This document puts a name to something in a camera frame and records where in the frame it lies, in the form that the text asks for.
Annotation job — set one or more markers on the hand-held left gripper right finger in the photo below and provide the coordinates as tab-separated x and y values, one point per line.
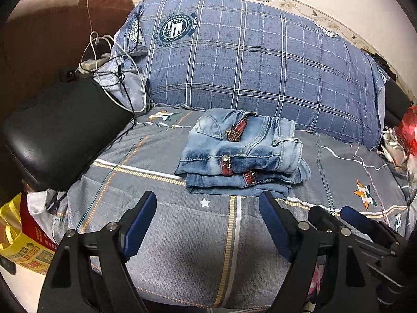
277	225

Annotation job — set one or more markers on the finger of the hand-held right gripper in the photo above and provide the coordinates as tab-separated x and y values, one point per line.
356	218
321	216

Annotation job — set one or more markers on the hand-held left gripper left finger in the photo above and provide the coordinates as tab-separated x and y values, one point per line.
138	225

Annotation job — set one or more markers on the light blue denim pants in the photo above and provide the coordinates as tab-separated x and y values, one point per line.
241	156

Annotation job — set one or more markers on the grey printed bed sheet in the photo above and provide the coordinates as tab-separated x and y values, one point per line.
189	234

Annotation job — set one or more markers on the white crumpled cloth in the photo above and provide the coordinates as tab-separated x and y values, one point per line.
392	146

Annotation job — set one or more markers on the red plastic bag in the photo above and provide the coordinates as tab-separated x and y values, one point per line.
409	130

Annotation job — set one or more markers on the black leather cushion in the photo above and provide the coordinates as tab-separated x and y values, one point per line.
399	104
62	137

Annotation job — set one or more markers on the yellow and red bag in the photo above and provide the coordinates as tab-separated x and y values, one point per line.
19	247

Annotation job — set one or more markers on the blue plaid pillow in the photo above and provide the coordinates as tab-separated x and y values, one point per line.
260	58
130	81

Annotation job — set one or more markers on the small black box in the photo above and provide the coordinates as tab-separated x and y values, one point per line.
68	75

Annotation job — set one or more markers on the white power strip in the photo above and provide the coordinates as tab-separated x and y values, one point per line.
93	63

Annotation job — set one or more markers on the brown headboard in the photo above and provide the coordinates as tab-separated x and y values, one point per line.
42	36

